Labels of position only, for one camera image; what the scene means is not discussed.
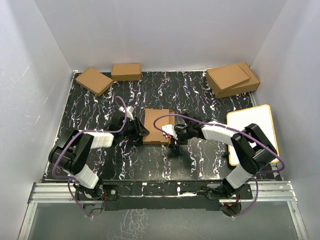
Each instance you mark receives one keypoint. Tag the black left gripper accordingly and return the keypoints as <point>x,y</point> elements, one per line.
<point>139,130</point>

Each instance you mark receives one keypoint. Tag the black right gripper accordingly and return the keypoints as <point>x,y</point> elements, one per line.
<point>179,141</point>

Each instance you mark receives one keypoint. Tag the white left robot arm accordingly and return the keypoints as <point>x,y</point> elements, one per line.
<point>74,159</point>

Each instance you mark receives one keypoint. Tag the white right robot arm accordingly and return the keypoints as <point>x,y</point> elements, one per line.
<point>252,147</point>

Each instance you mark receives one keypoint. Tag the small cardboard box top right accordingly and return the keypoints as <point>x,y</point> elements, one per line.
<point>225,78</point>

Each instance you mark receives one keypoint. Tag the large cardboard box bottom right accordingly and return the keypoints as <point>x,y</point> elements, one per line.
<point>251,85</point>

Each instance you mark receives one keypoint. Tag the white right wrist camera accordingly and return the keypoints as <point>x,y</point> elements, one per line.
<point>169,132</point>

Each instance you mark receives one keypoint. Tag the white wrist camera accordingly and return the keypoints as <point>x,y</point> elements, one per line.
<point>129,110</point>
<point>169,132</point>

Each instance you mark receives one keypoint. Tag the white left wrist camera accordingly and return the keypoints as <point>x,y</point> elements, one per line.
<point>129,110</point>

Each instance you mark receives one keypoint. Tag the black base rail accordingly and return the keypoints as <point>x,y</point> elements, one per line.
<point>115,195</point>

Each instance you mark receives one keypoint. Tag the aluminium frame rail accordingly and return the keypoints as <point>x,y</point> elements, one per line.
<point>281,191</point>

